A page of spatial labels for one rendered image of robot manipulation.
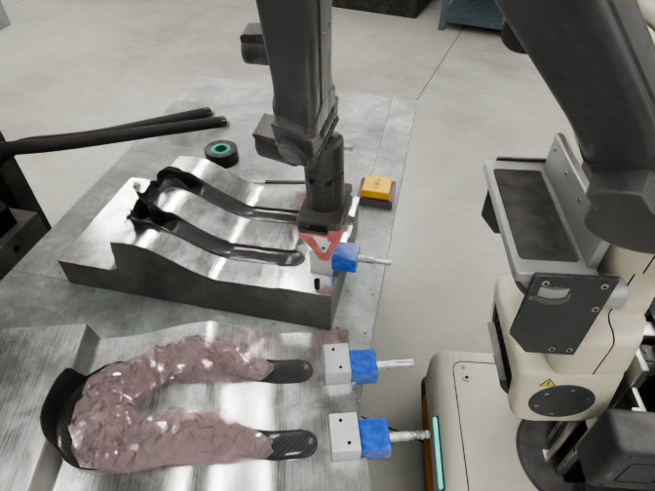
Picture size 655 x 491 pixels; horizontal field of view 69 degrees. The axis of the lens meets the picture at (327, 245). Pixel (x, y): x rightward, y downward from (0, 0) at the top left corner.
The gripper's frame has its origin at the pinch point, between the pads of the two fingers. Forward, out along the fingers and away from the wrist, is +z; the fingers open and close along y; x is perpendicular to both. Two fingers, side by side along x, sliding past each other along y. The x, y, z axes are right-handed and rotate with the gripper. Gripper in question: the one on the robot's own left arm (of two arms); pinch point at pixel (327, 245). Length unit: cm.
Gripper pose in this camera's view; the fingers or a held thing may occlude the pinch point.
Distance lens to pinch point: 78.3
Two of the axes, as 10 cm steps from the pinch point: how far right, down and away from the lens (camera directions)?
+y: -2.2, 6.7, -7.1
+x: 9.8, 1.2, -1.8
